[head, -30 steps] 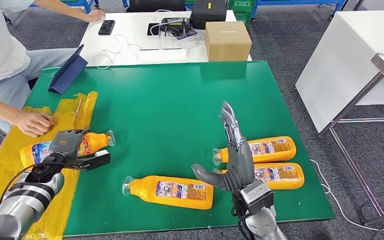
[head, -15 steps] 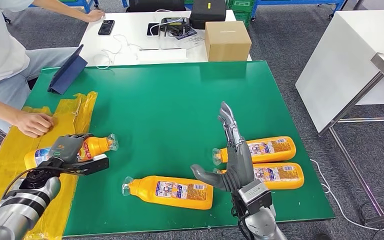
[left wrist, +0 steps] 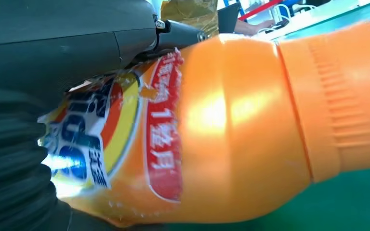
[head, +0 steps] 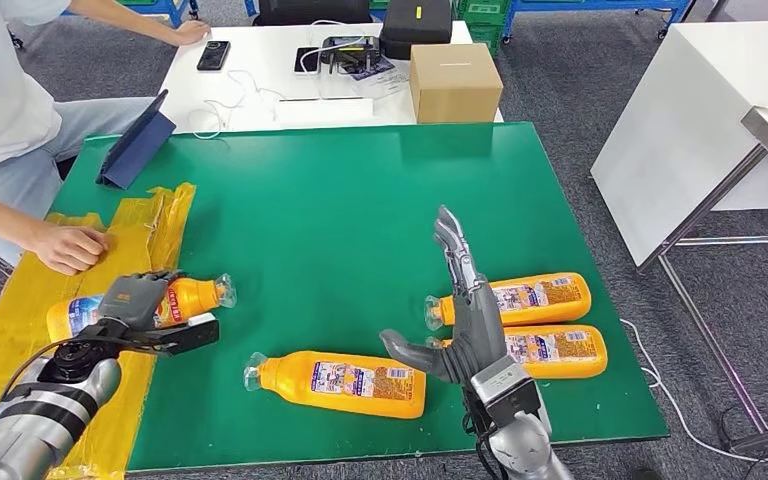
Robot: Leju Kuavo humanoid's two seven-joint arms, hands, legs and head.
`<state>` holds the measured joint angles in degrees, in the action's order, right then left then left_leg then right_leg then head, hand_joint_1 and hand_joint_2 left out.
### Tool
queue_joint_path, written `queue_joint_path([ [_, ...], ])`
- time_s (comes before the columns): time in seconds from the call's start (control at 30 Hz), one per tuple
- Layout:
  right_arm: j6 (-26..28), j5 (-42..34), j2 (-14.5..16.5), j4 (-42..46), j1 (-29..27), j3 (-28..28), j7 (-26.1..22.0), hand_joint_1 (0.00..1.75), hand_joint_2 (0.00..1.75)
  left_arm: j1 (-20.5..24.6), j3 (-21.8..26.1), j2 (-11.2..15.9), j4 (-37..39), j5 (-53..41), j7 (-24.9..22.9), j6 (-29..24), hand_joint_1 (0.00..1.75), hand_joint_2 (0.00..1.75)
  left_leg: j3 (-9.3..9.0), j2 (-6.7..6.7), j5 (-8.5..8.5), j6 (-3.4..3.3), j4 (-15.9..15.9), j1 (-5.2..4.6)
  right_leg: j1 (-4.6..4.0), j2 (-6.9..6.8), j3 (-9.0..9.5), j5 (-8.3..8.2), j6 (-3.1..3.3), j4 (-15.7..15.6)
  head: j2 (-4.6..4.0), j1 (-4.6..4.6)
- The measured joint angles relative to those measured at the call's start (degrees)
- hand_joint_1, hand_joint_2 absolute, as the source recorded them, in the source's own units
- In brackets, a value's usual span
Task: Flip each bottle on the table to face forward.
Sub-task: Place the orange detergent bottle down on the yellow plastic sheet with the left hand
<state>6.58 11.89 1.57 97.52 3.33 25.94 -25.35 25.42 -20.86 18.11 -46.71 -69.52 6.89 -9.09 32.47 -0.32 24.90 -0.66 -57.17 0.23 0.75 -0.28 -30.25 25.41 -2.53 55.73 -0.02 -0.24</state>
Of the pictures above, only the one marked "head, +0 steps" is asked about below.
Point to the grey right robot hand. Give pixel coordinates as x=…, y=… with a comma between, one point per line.
x=473, y=324

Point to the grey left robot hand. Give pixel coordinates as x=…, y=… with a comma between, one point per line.
x=135, y=301

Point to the orange detergent bottle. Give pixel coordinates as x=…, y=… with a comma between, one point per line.
x=351, y=384
x=543, y=298
x=563, y=351
x=195, y=298

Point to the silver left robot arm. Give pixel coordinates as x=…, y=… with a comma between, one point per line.
x=33, y=417

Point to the person's left forearm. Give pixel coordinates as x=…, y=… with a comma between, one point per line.
x=132, y=13

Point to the person's right hand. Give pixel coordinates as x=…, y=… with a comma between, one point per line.
x=69, y=250

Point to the person's hand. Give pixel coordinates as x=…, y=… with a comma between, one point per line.
x=193, y=33
x=69, y=250

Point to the yellow taped cardboard sheet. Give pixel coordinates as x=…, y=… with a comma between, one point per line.
x=0, y=311

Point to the tablet in blue case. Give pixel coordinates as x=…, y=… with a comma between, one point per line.
x=136, y=147

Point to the green table mat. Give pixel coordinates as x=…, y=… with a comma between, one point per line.
x=331, y=212

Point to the brown cardboard box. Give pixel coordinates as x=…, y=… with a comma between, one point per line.
x=455, y=83

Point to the flat white box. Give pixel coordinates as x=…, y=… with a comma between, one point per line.
x=323, y=112

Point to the white side table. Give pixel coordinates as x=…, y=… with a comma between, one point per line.
x=675, y=139

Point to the person's left hand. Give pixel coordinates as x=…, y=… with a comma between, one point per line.
x=193, y=33

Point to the printed blue leaflet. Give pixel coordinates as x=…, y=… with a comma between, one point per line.
x=371, y=68

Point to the white desk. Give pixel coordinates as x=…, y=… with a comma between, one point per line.
x=265, y=56

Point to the green plastic crate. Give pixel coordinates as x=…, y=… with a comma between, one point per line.
x=483, y=26

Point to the black hard case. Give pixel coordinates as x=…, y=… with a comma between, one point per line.
x=417, y=30

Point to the black handheld device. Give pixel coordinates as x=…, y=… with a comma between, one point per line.
x=351, y=50

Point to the black phone with round camera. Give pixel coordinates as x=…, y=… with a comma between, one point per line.
x=214, y=56

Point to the metal table frame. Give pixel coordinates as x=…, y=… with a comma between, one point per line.
x=742, y=240

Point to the blue metal cart frame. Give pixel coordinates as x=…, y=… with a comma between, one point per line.
x=589, y=5
x=175, y=8

